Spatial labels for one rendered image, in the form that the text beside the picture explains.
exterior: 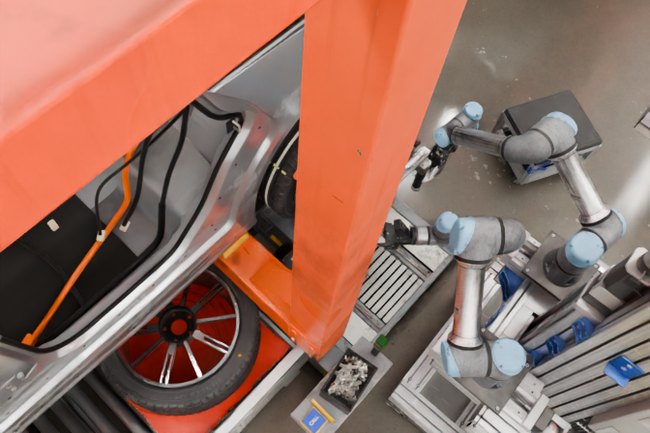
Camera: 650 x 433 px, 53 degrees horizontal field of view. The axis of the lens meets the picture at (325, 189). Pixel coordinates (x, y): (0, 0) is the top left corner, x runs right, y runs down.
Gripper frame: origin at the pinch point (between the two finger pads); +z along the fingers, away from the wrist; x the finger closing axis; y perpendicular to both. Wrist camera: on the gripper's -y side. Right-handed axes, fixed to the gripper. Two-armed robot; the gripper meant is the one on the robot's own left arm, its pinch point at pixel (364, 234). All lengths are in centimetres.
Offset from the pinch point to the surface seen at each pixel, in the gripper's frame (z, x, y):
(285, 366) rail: 30, -40, 44
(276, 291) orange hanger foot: 33.4, -20.4, 4.6
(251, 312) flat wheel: 44, -21, 33
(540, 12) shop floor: -134, 184, 84
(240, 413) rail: 48, -58, 44
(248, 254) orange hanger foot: 44.4, -2.0, 15.0
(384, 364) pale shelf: -10, -42, 38
